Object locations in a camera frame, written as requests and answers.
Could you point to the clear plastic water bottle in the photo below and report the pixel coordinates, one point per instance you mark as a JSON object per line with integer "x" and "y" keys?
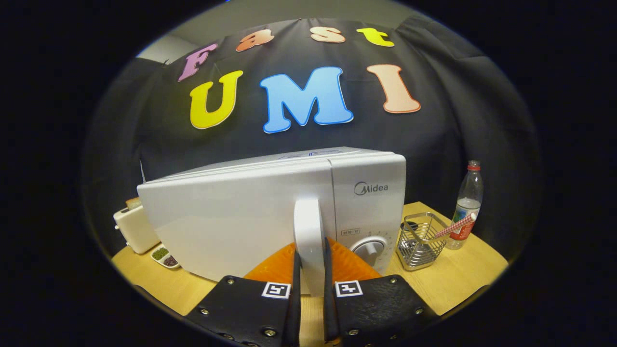
{"x": 468, "y": 193}

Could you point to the white toaster oven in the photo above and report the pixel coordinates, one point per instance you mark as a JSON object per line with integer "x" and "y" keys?
{"x": 231, "y": 217}

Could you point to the white divided bean dish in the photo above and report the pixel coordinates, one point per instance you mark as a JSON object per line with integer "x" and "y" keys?
{"x": 161, "y": 253}

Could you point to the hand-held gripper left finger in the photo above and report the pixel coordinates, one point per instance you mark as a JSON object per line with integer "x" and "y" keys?
{"x": 293, "y": 308}

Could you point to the red checkered straw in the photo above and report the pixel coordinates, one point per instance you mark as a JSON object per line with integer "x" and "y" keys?
{"x": 458, "y": 225}

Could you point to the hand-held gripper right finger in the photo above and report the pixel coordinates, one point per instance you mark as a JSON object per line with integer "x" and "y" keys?
{"x": 330, "y": 308}

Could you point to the bread slice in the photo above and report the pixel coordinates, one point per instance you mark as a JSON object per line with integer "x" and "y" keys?
{"x": 132, "y": 202}

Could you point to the cream toaster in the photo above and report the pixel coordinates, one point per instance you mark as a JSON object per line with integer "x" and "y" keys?
{"x": 137, "y": 231}

